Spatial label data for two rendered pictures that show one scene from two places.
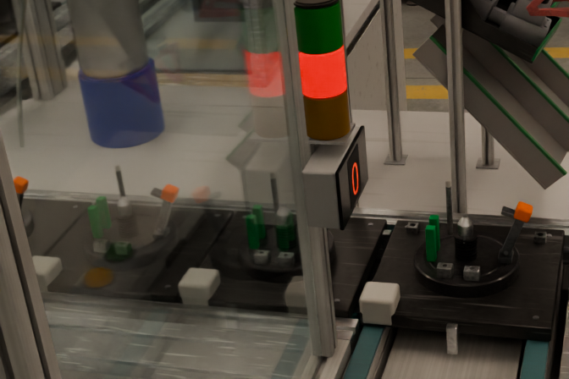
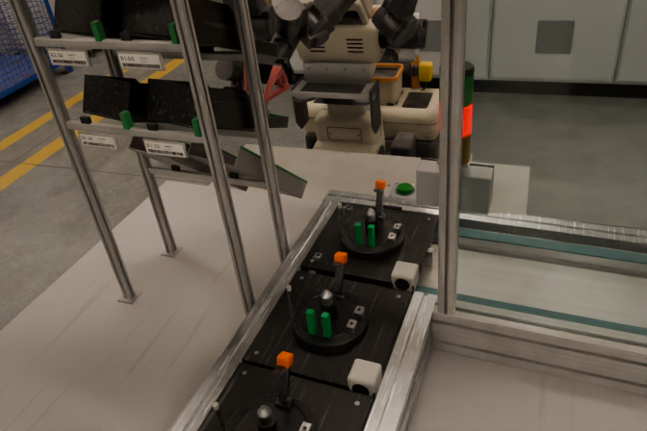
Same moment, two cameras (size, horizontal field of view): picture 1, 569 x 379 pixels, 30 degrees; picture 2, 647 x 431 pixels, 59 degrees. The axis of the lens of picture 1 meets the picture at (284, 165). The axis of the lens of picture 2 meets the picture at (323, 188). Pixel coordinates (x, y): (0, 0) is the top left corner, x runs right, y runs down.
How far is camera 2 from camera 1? 1.42 m
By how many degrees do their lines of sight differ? 72
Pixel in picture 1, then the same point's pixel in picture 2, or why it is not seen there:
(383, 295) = (411, 266)
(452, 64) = (267, 152)
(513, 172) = (191, 241)
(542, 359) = not seen: hidden behind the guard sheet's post
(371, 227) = (305, 277)
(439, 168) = (161, 274)
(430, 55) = (244, 160)
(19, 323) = not seen: outside the picture
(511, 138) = (285, 181)
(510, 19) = not seen: hidden behind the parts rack
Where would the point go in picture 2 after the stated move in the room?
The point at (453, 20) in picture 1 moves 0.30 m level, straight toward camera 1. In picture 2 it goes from (263, 122) to (418, 123)
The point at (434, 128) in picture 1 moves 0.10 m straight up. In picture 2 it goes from (94, 272) to (81, 240)
